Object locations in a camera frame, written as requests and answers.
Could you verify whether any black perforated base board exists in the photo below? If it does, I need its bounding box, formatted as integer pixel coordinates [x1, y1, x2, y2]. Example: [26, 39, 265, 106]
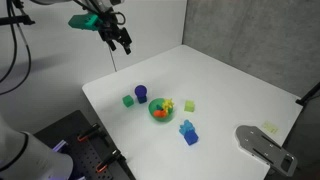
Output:
[33, 109, 136, 180]

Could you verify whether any orange toy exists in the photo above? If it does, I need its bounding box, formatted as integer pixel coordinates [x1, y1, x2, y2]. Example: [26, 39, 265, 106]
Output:
[153, 109, 168, 119]

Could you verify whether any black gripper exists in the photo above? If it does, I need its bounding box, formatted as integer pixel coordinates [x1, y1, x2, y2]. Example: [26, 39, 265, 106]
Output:
[96, 11, 133, 56]

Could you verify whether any black camera bracket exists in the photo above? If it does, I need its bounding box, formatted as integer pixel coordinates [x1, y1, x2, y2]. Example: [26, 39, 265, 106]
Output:
[0, 14, 36, 27]

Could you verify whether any round yellow spiky toy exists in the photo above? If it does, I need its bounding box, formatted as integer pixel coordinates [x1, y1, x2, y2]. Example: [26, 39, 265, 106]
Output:
[161, 97, 175, 114]

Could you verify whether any yellow sticky note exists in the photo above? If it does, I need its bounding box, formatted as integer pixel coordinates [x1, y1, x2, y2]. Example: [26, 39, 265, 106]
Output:
[261, 120, 280, 135]

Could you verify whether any black stand pole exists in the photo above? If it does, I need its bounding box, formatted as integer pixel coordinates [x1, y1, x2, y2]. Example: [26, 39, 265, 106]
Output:
[295, 81, 320, 108]

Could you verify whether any purple ball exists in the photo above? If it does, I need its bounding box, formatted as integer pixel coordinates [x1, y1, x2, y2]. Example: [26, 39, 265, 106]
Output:
[134, 84, 148, 98]

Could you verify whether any grey metal plate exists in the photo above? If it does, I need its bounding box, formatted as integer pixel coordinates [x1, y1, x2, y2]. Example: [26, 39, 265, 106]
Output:
[234, 124, 298, 178]

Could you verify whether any dark blue block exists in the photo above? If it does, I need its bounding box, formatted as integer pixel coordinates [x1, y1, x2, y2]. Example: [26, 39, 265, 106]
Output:
[137, 95, 149, 105]

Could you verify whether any light blue knobbly toy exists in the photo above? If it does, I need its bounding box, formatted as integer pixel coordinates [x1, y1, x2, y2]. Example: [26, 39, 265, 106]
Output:
[178, 119, 196, 136]

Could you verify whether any lime green cube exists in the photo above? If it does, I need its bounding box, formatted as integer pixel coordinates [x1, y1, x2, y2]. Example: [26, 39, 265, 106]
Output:
[183, 99, 197, 113]

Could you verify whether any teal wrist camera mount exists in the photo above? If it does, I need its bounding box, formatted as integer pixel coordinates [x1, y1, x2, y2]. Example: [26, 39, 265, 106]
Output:
[67, 13, 101, 32]

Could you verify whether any black orange clamp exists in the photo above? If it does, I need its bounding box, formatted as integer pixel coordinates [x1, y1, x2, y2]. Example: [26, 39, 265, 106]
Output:
[76, 122, 102, 143]
[95, 149, 123, 174]

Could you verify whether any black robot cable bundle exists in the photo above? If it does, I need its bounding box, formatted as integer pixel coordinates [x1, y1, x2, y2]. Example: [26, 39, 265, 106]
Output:
[0, 0, 33, 96]

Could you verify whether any green plastic bowl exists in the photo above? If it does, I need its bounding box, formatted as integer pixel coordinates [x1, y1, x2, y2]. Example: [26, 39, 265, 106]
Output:
[148, 97, 177, 123]

